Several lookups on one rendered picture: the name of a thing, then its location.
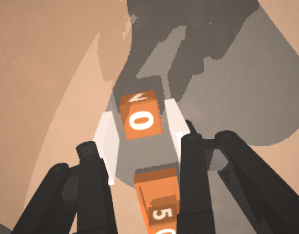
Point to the orange cube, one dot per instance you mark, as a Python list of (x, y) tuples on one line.
[(162, 219), (140, 115)]

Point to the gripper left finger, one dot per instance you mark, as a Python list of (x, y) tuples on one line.
[(46, 212)]

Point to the orange rectangular tray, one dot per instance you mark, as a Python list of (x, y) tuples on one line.
[(156, 188)]

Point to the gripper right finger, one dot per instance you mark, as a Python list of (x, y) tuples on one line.
[(268, 202)]

